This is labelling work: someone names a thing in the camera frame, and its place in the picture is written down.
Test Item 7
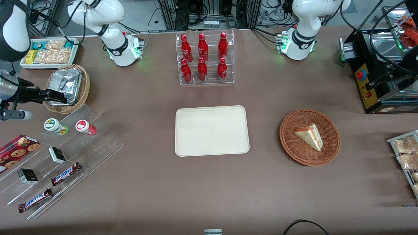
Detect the large clear cracker bag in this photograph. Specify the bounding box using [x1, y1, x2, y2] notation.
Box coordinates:
[34, 48, 72, 64]

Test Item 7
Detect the clear acrylic stepped stand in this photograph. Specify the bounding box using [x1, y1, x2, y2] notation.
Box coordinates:
[0, 104, 125, 220]

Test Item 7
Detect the wrapped sandwich wedge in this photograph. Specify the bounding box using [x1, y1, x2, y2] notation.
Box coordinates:
[293, 123, 324, 152]

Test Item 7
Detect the small black box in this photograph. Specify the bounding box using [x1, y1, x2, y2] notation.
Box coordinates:
[48, 147, 67, 164]
[17, 168, 39, 185]

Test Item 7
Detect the Snickers bar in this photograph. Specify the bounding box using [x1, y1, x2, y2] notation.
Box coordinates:
[18, 188, 53, 213]
[51, 162, 82, 186]

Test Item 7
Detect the small clear cracker bag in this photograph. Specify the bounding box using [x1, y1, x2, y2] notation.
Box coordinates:
[46, 40, 66, 50]

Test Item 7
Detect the clear acrylic bottle rack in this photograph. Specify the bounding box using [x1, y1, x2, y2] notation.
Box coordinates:
[175, 29, 235, 86]

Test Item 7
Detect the red cola bottle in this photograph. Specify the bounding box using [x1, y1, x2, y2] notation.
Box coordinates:
[217, 57, 228, 81]
[197, 57, 208, 81]
[198, 33, 209, 62]
[181, 34, 193, 62]
[180, 58, 192, 83]
[218, 32, 229, 60]

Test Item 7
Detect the clear pastry bag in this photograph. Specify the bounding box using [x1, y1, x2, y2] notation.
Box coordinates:
[397, 153, 418, 170]
[393, 135, 418, 154]

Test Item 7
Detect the grey wire tray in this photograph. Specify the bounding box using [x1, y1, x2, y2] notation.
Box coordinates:
[387, 130, 418, 199]

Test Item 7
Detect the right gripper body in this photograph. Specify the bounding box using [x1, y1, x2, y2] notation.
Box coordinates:
[0, 76, 19, 101]

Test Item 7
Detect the light wicker basket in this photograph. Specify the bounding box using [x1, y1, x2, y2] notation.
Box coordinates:
[43, 64, 90, 114]

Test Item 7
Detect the red cookie box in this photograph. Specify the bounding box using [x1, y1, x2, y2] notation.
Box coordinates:
[0, 134, 41, 174]

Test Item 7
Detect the black cable loop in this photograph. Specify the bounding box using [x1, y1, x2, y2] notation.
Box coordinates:
[282, 220, 330, 235]

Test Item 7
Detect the beige plastic tray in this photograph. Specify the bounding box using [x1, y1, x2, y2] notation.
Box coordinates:
[175, 105, 250, 157]

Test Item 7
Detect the aluminium control rack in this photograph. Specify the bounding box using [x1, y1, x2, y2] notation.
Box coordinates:
[158, 0, 262, 31]

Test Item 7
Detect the aluminium foil tray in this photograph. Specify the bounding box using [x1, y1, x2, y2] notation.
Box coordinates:
[46, 68, 83, 106]

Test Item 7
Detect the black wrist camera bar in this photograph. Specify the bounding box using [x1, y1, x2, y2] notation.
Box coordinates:
[0, 110, 33, 121]

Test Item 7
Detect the white snack bin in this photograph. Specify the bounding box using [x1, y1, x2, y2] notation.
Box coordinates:
[20, 38, 80, 70]

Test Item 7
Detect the red gum bottle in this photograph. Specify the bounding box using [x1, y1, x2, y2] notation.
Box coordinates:
[75, 119, 97, 136]

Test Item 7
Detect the black toaster machine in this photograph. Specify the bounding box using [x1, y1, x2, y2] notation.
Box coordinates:
[339, 0, 418, 115]

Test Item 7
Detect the brown wicker basket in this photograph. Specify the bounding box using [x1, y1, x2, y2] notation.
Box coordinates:
[279, 108, 341, 167]

